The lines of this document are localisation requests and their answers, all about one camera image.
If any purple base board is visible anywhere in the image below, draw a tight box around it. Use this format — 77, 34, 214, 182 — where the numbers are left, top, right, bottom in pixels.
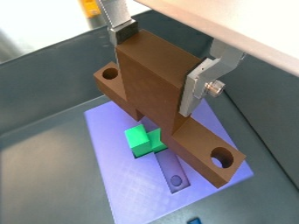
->
83, 98, 256, 224

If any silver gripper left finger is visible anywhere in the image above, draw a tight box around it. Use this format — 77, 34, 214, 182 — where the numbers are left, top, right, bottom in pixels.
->
98, 0, 139, 46

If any green U-shaped block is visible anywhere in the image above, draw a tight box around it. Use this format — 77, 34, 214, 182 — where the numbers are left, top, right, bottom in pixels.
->
126, 124, 167, 158

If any blue peg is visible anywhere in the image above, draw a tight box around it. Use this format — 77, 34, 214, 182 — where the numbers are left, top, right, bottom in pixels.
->
187, 217, 202, 224

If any yellow object in background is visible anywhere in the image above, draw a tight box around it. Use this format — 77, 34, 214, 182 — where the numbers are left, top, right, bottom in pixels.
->
79, 0, 101, 18

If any brown T-shaped block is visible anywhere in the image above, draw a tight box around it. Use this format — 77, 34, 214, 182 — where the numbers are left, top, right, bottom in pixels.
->
94, 30, 246, 187

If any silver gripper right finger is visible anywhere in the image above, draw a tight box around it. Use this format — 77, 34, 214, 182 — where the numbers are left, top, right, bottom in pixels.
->
179, 39, 245, 117

